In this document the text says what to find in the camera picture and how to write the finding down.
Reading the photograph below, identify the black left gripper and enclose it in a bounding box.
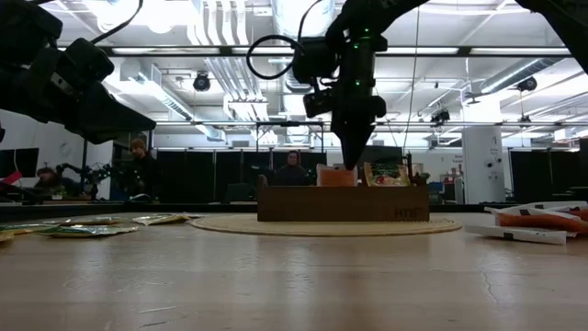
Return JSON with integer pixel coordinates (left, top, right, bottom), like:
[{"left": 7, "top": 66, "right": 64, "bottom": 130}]
[{"left": 0, "top": 0, "right": 157, "bottom": 145}]

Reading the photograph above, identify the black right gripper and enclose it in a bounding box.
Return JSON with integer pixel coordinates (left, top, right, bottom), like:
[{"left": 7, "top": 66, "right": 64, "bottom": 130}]
[{"left": 302, "top": 50, "right": 387, "bottom": 170}]

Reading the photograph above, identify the brown wooden tea box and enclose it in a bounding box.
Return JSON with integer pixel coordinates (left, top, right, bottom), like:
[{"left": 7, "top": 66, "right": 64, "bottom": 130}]
[{"left": 255, "top": 173, "right": 432, "bottom": 223}]

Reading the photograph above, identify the black computer monitor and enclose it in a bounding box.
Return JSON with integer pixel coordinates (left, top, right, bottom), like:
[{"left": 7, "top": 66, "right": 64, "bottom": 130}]
[
  {"left": 360, "top": 144, "right": 405, "bottom": 164},
  {"left": 0, "top": 147, "right": 40, "bottom": 179}
]

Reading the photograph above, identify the person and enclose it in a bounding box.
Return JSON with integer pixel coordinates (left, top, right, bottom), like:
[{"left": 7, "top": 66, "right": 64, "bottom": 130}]
[
  {"left": 34, "top": 165, "right": 84, "bottom": 199},
  {"left": 121, "top": 137, "right": 162, "bottom": 203},
  {"left": 274, "top": 149, "right": 311, "bottom": 187}
]

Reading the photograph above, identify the white LED light bar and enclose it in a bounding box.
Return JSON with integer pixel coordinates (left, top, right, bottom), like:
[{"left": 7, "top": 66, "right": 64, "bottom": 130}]
[
  {"left": 232, "top": 47, "right": 295, "bottom": 55},
  {"left": 468, "top": 47, "right": 573, "bottom": 55},
  {"left": 388, "top": 47, "right": 460, "bottom": 55},
  {"left": 111, "top": 47, "right": 221, "bottom": 55}
]

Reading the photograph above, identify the round woven placemat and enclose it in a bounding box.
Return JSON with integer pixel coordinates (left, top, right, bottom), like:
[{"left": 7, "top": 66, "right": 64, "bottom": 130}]
[{"left": 188, "top": 212, "right": 464, "bottom": 238}]

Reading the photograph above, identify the white ceiling pipe bundle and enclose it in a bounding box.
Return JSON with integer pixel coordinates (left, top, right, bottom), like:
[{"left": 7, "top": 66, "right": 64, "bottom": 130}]
[{"left": 187, "top": 0, "right": 272, "bottom": 123}]

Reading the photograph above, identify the white pillar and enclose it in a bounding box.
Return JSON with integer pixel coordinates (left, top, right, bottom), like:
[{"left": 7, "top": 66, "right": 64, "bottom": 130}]
[{"left": 461, "top": 126, "right": 507, "bottom": 204}]

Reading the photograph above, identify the white rectangular ceiling duct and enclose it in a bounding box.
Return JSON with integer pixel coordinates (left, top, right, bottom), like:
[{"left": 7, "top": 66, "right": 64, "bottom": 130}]
[{"left": 118, "top": 59, "right": 227, "bottom": 143}]

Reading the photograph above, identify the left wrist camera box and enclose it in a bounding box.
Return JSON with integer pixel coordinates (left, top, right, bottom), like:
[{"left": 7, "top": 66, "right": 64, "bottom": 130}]
[{"left": 63, "top": 36, "right": 116, "bottom": 86}]

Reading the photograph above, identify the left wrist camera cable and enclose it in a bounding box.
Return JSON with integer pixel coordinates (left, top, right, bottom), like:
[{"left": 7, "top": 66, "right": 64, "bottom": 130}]
[{"left": 90, "top": 0, "right": 144, "bottom": 46}]

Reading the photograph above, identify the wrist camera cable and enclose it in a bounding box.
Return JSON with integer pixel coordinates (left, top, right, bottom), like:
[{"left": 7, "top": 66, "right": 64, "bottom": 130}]
[
  {"left": 245, "top": 0, "right": 325, "bottom": 82},
  {"left": 90, "top": 0, "right": 144, "bottom": 46}
]

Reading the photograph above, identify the black partition wall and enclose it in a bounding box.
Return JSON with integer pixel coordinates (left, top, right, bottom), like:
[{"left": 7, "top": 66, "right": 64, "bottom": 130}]
[
  {"left": 508, "top": 149, "right": 569, "bottom": 205},
  {"left": 154, "top": 149, "right": 329, "bottom": 205}
]

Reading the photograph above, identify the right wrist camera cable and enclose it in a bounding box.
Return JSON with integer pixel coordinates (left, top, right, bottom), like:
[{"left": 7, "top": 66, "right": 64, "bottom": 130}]
[{"left": 245, "top": 0, "right": 325, "bottom": 82}]

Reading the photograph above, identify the black metal rig frame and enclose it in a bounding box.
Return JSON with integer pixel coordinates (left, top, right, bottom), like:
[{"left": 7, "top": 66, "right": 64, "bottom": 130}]
[{"left": 0, "top": 44, "right": 588, "bottom": 216}]

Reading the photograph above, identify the round silver ceiling duct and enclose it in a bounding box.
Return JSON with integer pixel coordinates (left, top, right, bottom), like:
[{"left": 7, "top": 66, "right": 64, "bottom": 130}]
[{"left": 271, "top": 0, "right": 337, "bottom": 93}]

